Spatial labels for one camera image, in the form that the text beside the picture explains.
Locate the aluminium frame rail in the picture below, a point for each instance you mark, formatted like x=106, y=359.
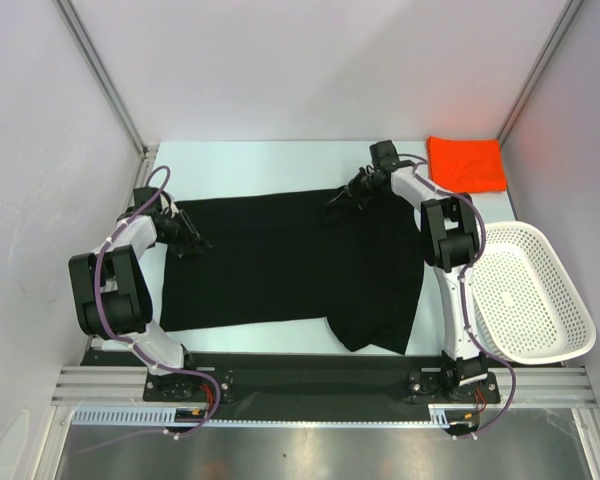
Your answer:
x=529, y=387

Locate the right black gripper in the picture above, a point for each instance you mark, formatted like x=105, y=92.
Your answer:
x=355, y=187

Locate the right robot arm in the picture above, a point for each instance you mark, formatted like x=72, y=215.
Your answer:
x=453, y=237

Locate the black t-shirt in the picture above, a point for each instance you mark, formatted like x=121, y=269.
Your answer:
x=299, y=256

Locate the white perforated plastic basket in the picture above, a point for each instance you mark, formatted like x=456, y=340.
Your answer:
x=527, y=308

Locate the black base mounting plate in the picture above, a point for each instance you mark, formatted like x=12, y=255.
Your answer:
x=357, y=408

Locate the aluminium corner post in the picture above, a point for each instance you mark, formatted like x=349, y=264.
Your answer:
x=87, y=48
x=558, y=33

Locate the folded orange t-shirt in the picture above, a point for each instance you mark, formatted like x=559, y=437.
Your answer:
x=466, y=166

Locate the white slotted cable duct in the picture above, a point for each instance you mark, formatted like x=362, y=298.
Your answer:
x=184, y=418

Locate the right aluminium corner post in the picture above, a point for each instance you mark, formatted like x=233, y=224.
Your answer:
x=558, y=33

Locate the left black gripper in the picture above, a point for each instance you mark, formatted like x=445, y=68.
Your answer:
x=191, y=241

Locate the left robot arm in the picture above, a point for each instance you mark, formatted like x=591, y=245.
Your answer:
x=113, y=301

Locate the left aluminium corner post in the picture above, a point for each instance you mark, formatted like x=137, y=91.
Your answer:
x=87, y=48

